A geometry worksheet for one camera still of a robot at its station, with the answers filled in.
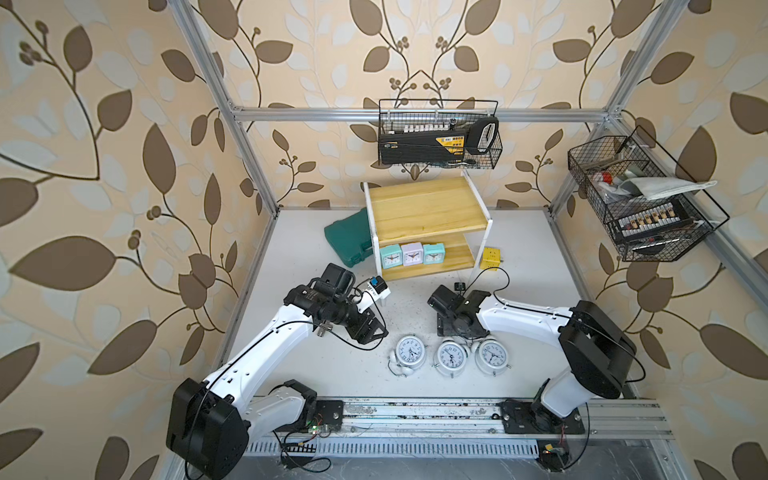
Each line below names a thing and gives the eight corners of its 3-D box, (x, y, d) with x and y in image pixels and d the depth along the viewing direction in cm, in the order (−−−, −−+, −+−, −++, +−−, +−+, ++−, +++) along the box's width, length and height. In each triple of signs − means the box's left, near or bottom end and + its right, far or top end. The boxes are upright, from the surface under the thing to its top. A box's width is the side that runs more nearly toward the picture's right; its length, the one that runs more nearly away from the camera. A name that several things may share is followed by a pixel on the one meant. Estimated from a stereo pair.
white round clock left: (388, 375, 82) (388, 371, 79) (389, 341, 88) (388, 336, 85) (425, 375, 82) (426, 371, 79) (423, 341, 88) (424, 336, 85)
